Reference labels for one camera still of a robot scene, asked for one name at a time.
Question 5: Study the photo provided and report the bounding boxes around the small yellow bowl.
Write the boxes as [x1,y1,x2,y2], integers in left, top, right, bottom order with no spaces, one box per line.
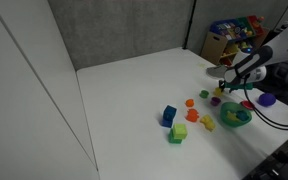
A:
[213,87,225,98]

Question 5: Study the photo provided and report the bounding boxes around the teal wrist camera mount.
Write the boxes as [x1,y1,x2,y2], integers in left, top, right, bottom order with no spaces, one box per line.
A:
[225,82,254,93]

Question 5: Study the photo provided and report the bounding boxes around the blue storage bin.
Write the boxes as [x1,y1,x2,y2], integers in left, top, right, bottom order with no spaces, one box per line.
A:
[209,18,242,42]

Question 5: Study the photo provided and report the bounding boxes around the small purple bowl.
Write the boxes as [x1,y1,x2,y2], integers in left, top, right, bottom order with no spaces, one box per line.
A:
[209,96,222,107]

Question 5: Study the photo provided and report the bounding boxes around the yellow toy piece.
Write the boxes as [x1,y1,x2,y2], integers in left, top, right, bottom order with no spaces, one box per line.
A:
[226,111,240,122]

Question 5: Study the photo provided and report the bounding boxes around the black equipment frame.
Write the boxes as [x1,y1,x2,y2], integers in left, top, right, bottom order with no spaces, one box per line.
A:
[242,128,288,180]

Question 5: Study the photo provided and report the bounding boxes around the wooden toy shelf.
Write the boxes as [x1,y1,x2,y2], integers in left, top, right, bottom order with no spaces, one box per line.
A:
[200,15,271,68]

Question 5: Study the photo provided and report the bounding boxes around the orange toy figure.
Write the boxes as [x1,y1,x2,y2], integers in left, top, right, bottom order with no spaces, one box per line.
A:
[185,108,200,123]

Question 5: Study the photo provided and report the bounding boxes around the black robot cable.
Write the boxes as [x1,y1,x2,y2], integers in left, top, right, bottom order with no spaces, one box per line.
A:
[242,73,288,131]

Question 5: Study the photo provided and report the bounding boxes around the yellow storage bin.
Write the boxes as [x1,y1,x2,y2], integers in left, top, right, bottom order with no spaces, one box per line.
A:
[223,42,248,56]

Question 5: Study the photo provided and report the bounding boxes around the grey flat object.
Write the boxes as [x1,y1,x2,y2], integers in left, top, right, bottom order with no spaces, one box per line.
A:
[206,64,230,80]

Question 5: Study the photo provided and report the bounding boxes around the purple round bowl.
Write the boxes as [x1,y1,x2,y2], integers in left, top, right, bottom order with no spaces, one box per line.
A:
[257,92,277,108]

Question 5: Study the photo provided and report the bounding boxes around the black office chair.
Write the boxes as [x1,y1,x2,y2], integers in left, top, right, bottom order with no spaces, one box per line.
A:
[263,56,288,101]

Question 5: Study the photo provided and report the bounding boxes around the red storage bin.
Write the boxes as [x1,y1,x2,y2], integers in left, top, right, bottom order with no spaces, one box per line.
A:
[247,15,265,36]

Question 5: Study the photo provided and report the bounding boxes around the red cup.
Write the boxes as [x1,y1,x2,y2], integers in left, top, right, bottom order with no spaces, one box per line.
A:
[240,100,256,111]

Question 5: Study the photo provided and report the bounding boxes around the light green cube block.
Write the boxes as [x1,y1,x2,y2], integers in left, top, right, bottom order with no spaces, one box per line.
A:
[172,123,189,140]

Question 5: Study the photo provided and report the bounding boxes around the small green bowl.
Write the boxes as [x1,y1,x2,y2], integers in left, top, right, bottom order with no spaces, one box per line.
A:
[198,89,210,99]

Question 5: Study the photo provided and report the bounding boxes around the green storage bin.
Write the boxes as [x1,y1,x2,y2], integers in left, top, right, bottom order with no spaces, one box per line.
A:
[236,17,258,38]

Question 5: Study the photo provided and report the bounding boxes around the black vertical pole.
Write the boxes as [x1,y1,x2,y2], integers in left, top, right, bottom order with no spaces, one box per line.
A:
[182,0,198,51]

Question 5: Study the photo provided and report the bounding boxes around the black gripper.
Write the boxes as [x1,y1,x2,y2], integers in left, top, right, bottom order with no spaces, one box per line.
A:
[218,45,274,94]

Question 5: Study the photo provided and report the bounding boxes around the large green bowl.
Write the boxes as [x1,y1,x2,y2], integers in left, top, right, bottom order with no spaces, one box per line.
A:
[220,101,253,129]

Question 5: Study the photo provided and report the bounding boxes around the blue toy piece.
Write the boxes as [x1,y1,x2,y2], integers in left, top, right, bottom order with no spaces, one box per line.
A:
[236,110,251,122]

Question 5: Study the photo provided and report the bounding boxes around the blue cube block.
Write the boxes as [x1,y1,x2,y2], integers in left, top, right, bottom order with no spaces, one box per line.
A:
[162,104,178,121]

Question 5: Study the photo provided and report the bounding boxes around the yellow toy figure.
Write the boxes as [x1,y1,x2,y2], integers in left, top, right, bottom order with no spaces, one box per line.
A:
[199,114,217,132]

